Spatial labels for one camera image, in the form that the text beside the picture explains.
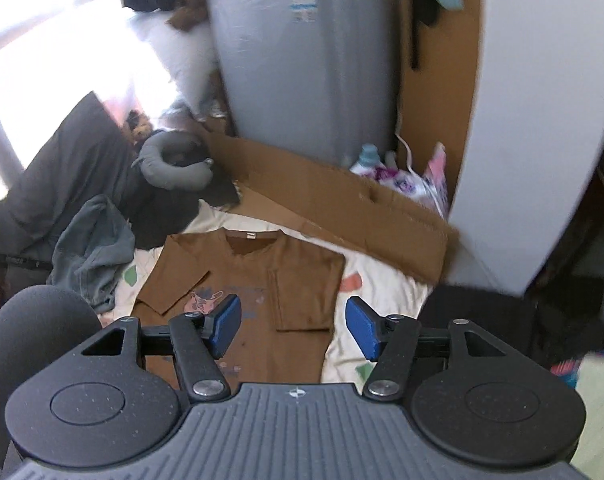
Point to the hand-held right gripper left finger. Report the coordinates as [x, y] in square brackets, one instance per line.
[226, 325]

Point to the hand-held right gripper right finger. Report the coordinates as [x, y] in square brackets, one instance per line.
[363, 327]

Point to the brown printed t-shirt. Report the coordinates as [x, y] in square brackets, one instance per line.
[292, 280]

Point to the white printed bed sheet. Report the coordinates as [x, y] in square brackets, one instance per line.
[382, 280]

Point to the black cloth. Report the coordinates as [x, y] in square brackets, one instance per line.
[176, 215]

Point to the brown cardboard sheet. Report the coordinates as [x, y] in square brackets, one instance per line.
[332, 195]

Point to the grey-blue garment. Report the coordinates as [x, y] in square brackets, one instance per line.
[91, 250]

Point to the pink packet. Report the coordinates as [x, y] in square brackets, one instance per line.
[437, 175]

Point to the light blue bottle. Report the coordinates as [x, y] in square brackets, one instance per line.
[367, 157]

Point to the grey neck pillow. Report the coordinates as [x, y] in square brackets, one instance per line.
[154, 167]

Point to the purple white detergent bag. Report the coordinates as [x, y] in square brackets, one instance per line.
[407, 152]

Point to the teal garment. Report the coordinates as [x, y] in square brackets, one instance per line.
[572, 365]

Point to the small brown plush toy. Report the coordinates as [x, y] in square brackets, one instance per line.
[139, 125]

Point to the dark grey blanket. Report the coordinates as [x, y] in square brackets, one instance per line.
[61, 170]

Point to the tall cardboard panel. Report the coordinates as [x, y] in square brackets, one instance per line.
[452, 85]

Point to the grey washing machine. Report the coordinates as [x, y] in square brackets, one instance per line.
[307, 70]

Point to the white pillow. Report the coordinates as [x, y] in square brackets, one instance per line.
[186, 60]

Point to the white furniture panel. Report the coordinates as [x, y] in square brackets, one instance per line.
[532, 110]

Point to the brown teddy bear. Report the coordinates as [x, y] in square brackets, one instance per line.
[186, 10]

